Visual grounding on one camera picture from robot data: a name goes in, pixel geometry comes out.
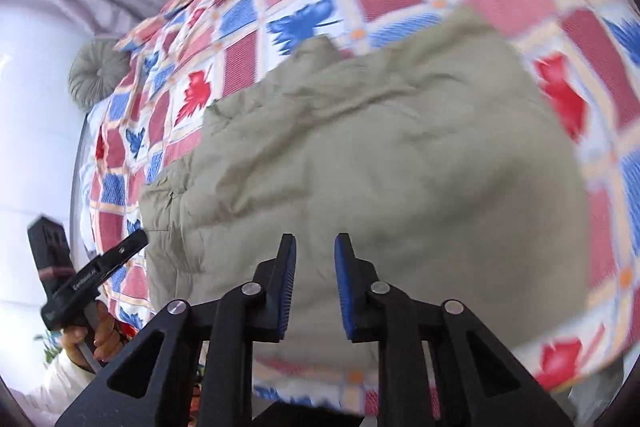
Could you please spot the round green pleated cushion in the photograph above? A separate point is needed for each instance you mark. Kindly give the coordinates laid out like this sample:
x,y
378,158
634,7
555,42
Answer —
x,y
96,71

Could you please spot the person's left hand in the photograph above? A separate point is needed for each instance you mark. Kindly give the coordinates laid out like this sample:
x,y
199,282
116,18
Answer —
x,y
107,341

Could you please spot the beige quilted jacket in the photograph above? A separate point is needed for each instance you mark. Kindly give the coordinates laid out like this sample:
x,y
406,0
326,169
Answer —
x,y
436,154

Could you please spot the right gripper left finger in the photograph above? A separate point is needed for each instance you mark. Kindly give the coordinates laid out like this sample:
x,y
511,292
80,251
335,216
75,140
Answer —
x,y
193,364

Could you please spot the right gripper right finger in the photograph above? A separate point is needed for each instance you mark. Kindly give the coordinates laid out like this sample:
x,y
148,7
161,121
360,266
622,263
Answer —
x,y
437,365

